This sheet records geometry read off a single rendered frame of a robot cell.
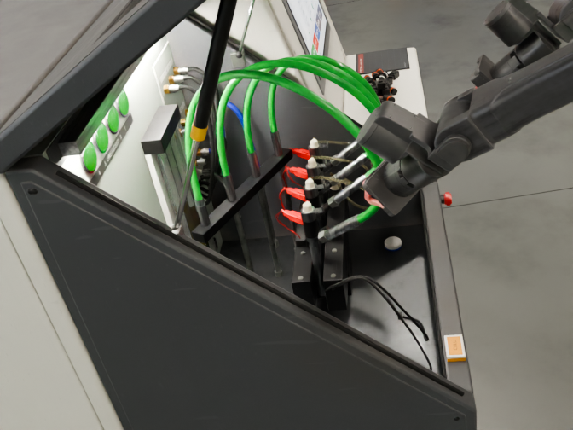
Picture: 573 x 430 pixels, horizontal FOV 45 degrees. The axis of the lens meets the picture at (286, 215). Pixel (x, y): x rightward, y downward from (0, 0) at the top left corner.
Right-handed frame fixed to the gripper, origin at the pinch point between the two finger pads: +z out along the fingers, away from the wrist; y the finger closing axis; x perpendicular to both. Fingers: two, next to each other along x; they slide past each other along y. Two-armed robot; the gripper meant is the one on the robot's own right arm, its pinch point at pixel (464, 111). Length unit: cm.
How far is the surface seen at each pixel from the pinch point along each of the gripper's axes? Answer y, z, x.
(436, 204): -14.2, 24.3, -8.0
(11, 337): 36, 46, 64
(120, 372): 20, 41, 60
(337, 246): -0.9, 33.8, 13.3
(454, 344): -20.5, 15.7, 34.0
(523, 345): -94, 78, -61
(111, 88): 49, 19, 36
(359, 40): -3, 175, -337
